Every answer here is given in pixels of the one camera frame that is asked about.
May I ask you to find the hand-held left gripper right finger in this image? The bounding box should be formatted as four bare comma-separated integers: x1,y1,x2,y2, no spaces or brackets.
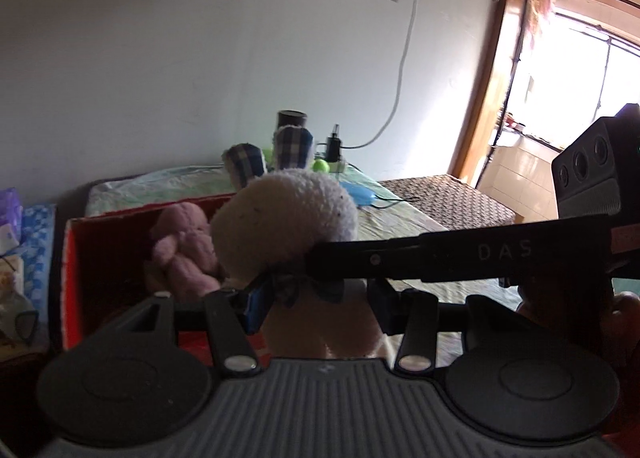
367,283,531,375

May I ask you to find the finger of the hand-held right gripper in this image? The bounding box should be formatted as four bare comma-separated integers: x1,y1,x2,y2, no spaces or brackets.
305,233,425,284

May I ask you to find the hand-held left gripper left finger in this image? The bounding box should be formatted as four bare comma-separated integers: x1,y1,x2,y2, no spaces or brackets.
117,282,275,380

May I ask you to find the white rabbit plush toy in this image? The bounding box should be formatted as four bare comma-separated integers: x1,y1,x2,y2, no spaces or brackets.
210,125,397,360

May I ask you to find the pink bear plush toy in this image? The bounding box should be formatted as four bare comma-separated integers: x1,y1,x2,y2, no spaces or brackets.
145,201,224,305

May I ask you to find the red cardboard box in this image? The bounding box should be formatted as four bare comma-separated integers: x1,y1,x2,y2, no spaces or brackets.
60,192,268,354

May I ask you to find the person's right hand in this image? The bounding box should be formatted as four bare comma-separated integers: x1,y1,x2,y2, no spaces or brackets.
517,282,640,355

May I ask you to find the blue glasses case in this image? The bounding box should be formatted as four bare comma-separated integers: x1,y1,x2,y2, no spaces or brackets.
340,182,377,207

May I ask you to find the brown patterned cloth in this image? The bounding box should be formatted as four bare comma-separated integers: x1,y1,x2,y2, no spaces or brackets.
379,174,516,232

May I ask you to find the black charger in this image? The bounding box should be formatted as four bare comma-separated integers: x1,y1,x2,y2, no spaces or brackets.
325,123,344,164

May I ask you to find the black thermos bottle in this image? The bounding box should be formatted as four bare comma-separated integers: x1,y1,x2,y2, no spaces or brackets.
277,109,307,132

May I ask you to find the blue checkered cloth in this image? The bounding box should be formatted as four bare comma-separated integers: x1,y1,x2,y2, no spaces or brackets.
20,203,57,310

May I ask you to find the purple tissue packet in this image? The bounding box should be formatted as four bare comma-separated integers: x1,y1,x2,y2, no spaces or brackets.
0,187,24,245

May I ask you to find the black charger cable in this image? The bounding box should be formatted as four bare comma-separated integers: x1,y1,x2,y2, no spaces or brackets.
372,195,422,209

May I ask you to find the wall power cable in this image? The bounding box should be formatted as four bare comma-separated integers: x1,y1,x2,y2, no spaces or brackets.
344,0,419,149

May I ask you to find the wooden door frame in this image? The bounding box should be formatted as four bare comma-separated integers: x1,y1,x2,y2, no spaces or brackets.
446,0,640,189

